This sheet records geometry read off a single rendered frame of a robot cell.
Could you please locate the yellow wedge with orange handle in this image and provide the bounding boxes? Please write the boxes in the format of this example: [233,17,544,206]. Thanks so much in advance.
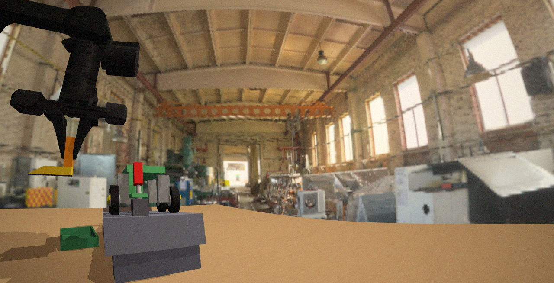
[28,136,75,177]

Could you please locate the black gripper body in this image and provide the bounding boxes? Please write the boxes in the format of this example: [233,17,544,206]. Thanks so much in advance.
[10,65,128,125]

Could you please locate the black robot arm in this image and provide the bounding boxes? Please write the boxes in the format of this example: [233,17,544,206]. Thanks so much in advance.
[0,0,140,77]

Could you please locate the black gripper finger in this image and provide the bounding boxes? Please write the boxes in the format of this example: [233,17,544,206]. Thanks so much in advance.
[44,111,67,159]
[73,116,98,160]

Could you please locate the green tray floor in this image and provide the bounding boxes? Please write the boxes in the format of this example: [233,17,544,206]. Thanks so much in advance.
[62,233,93,240]

